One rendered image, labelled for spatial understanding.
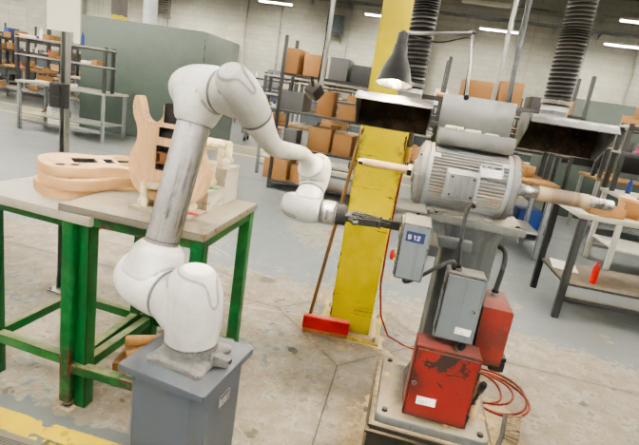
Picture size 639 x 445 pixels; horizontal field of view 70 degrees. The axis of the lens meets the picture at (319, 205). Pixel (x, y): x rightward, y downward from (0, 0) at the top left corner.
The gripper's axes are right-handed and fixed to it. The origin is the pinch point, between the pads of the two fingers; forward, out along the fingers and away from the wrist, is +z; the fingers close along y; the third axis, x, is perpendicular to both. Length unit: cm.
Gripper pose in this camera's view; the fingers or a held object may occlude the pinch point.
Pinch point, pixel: (390, 224)
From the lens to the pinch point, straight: 169.3
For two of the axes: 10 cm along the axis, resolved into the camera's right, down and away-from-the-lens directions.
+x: 1.5, -9.6, -2.4
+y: -2.1, 2.0, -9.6
